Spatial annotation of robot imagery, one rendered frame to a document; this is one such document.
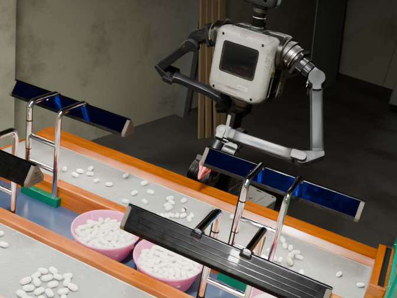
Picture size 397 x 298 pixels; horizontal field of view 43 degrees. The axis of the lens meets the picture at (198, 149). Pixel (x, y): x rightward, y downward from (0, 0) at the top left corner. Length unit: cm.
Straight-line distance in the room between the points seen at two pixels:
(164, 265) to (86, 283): 30
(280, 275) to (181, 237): 30
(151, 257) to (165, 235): 48
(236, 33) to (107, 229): 112
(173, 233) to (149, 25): 338
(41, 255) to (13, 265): 10
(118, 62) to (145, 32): 38
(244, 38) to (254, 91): 26
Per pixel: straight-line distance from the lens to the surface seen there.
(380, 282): 196
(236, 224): 186
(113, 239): 202
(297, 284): 140
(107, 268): 184
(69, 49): 407
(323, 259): 218
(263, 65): 246
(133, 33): 454
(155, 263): 194
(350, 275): 215
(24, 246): 197
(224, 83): 258
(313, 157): 230
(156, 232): 149
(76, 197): 225
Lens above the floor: 191
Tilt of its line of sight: 24 degrees down
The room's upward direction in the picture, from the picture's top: 10 degrees clockwise
